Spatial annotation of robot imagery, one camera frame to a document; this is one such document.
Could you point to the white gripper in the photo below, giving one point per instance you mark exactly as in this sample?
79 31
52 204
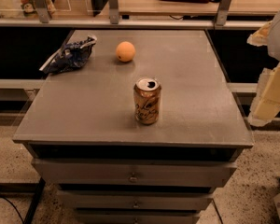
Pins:
267 100

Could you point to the metal shelf rail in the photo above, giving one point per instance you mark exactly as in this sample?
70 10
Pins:
110 18

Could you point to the blue chip bag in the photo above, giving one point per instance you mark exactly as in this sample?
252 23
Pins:
69 57

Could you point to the grey drawer cabinet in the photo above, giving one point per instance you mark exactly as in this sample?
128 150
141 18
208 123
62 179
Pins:
111 169

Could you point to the orange soda can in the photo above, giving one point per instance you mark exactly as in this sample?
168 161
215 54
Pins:
147 99

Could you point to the orange fruit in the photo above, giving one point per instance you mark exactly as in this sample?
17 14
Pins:
125 51

